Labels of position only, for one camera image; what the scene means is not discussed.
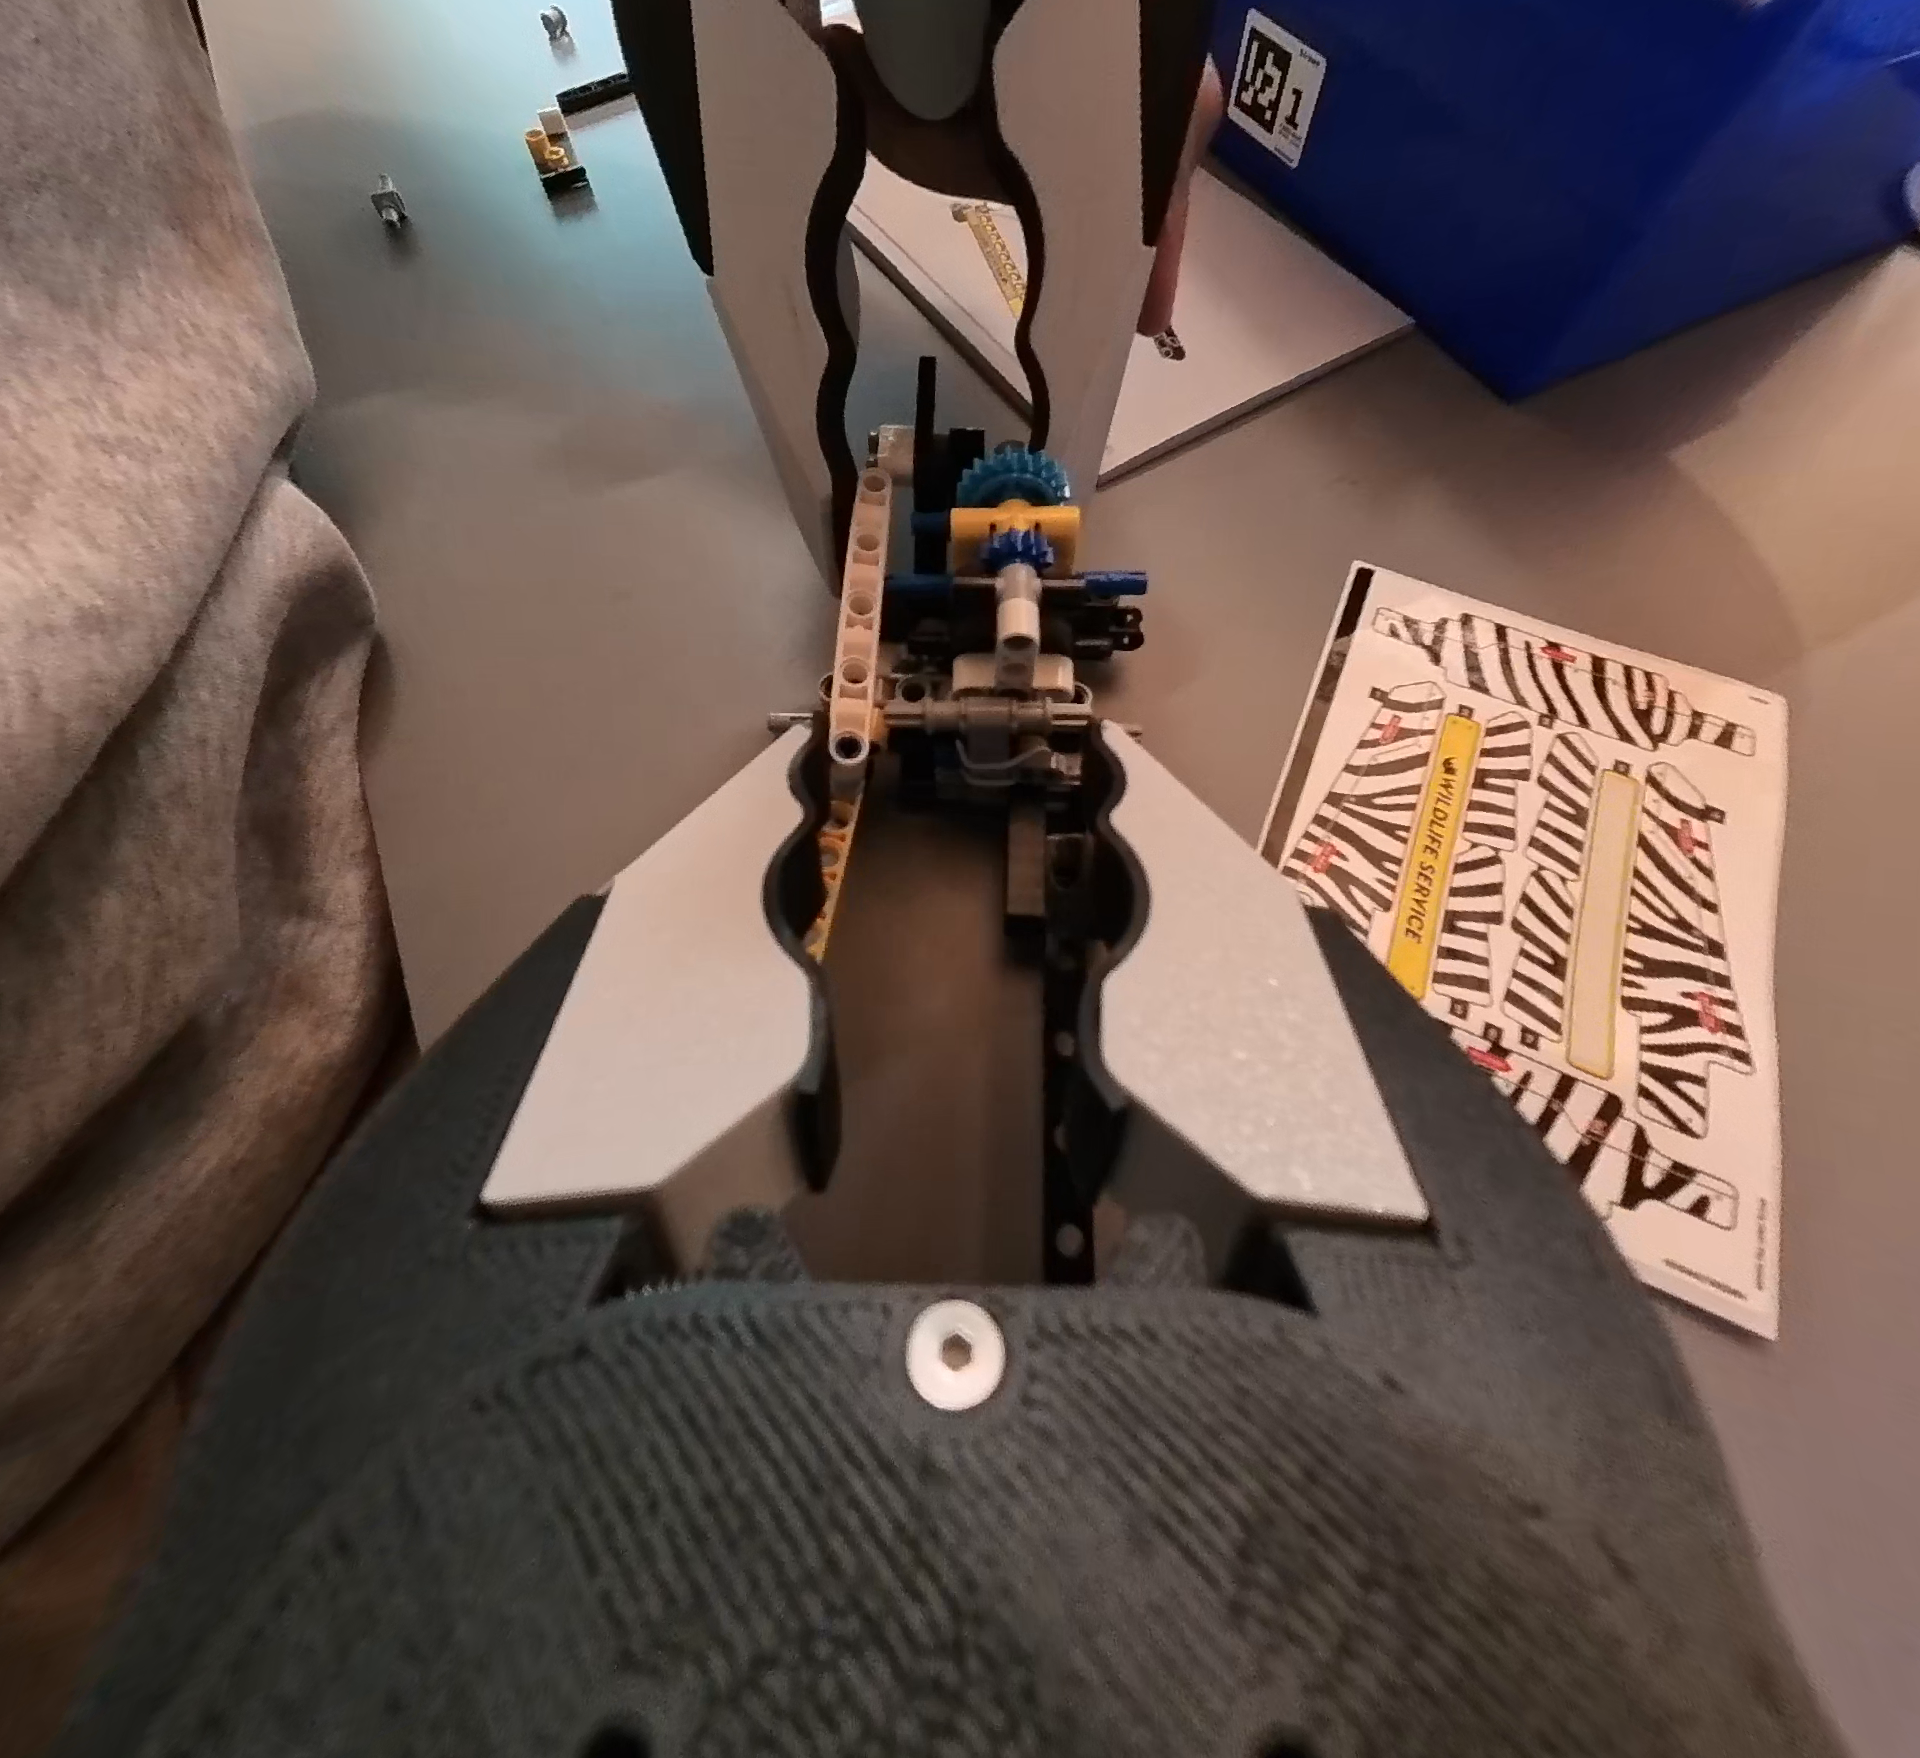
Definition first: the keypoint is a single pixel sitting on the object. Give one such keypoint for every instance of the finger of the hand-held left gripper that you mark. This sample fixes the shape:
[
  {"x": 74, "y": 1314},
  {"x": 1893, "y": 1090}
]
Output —
[
  {"x": 757, "y": 259},
  {"x": 1097, "y": 213}
]

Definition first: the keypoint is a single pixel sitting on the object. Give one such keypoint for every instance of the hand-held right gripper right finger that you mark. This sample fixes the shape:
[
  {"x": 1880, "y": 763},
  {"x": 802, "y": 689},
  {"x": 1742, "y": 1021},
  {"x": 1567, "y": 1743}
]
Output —
[{"x": 1262, "y": 1038}]

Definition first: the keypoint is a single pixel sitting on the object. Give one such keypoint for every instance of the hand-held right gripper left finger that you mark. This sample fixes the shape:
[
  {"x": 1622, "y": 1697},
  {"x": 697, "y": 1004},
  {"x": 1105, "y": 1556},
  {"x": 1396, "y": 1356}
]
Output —
[{"x": 646, "y": 1022}]

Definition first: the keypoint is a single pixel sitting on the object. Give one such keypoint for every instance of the multicoloured lego gear assembly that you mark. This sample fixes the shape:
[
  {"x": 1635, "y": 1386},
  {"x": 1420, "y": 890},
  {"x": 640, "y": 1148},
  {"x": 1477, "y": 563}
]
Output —
[{"x": 1022, "y": 617}]

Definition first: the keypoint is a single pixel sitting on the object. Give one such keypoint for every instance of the yellow and black lego piece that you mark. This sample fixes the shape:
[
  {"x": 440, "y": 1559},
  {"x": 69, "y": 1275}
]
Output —
[{"x": 556, "y": 155}]

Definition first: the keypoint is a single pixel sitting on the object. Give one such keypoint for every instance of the black lego beam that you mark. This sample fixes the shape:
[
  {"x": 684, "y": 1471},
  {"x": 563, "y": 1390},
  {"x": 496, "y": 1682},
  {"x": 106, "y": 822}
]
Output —
[{"x": 594, "y": 89}]

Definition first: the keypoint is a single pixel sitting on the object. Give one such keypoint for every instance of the grey lego axle pin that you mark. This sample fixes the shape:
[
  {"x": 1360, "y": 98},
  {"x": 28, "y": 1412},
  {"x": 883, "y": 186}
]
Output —
[{"x": 390, "y": 202}]

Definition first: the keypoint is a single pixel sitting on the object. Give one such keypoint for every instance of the person's left hand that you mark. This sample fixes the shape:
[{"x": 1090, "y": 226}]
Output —
[{"x": 1170, "y": 267}]

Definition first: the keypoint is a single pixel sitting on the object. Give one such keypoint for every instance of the printed instruction sheet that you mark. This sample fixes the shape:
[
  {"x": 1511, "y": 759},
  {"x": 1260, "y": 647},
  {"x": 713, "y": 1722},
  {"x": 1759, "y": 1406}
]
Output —
[{"x": 1590, "y": 888}]

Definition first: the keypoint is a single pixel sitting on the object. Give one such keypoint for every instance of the blue plastic bin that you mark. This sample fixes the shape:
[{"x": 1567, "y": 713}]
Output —
[{"x": 1530, "y": 138}]

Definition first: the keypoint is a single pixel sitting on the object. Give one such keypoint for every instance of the person in grey sweater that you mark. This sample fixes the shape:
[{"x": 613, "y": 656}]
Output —
[{"x": 137, "y": 589}]

